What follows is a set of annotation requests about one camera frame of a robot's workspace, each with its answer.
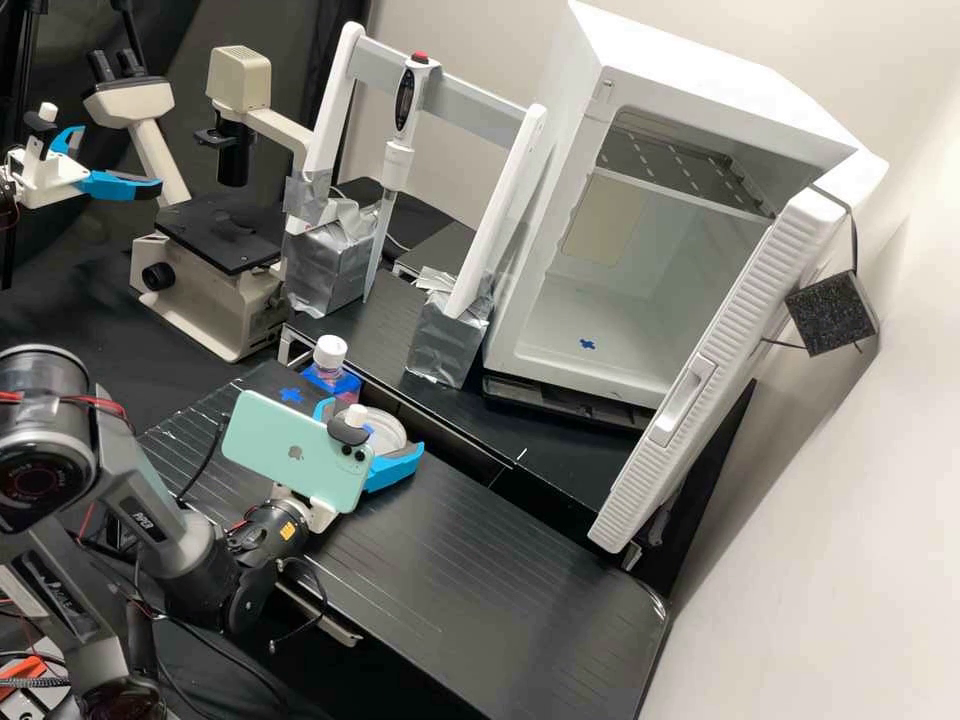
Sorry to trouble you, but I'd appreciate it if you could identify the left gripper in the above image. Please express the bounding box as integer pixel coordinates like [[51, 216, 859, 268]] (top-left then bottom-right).
[[7, 125, 166, 209]]

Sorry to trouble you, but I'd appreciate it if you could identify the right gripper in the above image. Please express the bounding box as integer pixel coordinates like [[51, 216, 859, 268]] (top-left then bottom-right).
[[268, 395, 427, 535]]

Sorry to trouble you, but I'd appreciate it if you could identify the petri dish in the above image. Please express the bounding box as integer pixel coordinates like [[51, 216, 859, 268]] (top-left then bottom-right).
[[358, 408, 412, 460]]

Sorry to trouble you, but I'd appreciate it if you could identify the incubator door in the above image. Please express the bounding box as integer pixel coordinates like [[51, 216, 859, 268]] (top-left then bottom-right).
[[587, 159, 883, 555]]

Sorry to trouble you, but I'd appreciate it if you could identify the white incubator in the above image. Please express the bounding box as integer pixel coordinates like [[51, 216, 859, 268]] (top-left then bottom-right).
[[483, 0, 890, 412]]

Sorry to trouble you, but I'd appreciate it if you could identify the blue bottle holder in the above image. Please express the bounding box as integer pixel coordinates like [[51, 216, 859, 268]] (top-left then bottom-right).
[[299, 365, 366, 407]]

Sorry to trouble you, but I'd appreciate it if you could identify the black stand pole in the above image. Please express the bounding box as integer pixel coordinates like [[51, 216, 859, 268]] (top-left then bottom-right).
[[0, 0, 48, 292]]

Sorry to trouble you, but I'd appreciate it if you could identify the small bottle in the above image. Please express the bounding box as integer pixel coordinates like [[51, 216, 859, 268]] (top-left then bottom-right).
[[311, 335, 362, 396]]

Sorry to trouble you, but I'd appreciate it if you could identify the black platform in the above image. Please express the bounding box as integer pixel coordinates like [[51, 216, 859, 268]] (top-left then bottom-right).
[[333, 176, 470, 231], [277, 266, 661, 513], [392, 221, 481, 283], [138, 358, 669, 720]]

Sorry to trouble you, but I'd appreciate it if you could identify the cream microscope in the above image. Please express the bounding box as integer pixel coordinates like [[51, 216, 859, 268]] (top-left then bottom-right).
[[82, 44, 316, 365]]

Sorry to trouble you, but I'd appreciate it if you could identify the black tray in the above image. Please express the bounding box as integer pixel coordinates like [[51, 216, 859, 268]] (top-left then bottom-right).
[[479, 372, 654, 435]]

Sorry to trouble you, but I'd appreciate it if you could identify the pipette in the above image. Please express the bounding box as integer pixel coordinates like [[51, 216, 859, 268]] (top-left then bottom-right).
[[363, 52, 440, 305]]

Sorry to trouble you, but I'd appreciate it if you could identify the white pipette stand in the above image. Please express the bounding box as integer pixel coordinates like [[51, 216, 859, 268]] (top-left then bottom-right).
[[281, 20, 553, 390]]

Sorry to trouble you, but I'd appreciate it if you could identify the right wrist camera phone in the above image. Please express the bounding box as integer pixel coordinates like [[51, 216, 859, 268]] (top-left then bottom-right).
[[219, 388, 376, 517]]

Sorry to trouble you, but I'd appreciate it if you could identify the black cable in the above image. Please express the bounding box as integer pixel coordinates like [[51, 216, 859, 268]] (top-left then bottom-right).
[[175, 422, 231, 502]]

